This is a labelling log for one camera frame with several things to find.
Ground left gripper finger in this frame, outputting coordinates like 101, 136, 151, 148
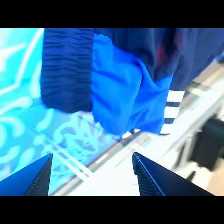
0, 152, 54, 197

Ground navy blue white-striped garment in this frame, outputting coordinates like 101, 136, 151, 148
39, 27, 224, 137

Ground silver frame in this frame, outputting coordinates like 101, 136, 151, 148
53, 59, 224, 197

